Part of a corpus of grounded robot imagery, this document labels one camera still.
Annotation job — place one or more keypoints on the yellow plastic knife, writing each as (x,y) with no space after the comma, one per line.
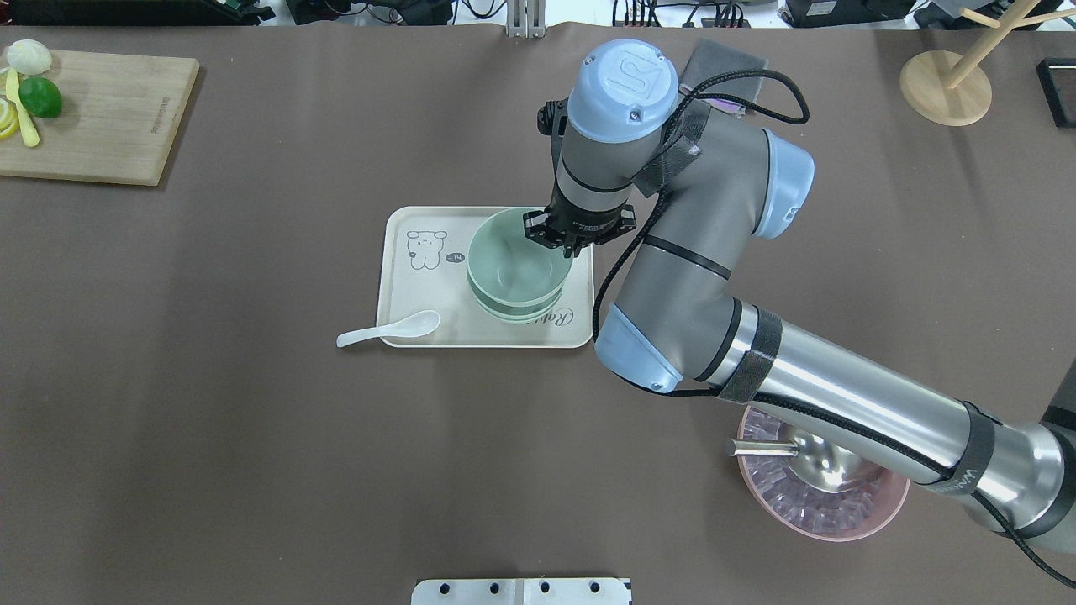
(26,127)

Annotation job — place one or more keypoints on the bamboo cutting board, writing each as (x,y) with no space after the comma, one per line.
(120,118)

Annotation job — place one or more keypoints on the green bowl on tray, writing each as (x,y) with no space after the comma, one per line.
(517,315)

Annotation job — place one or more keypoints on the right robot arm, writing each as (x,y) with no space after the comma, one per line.
(635,153)

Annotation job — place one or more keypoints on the pink bowl with ice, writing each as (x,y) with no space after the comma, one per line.
(845,516)

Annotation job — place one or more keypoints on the green bowl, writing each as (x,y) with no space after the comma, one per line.
(517,315)
(510,268)
(486,299)

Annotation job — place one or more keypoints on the metal ice scoop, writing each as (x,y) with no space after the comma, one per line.
(814,460)

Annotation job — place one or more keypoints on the grey folded cloth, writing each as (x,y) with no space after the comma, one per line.
(711,58)

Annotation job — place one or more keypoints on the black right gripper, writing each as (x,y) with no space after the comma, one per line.
(586,223)

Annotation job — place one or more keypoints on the green lime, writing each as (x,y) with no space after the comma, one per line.
(41,97)

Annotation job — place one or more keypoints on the black tray at edge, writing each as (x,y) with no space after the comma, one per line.
(1057,78)

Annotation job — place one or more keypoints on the white camera pole mount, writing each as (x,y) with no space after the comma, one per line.
(534,590)

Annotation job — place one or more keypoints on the wooden mug stand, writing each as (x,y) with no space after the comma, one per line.
(951,89)

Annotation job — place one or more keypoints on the white garlic bulb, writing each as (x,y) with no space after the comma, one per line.
(29,57)

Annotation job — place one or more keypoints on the cream serving tray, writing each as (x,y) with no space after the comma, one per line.
(424,267)

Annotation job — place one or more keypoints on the lemon slice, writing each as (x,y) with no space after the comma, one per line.
(9,121)

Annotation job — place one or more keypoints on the white ceramic spoon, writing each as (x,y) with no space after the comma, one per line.
(415,325)

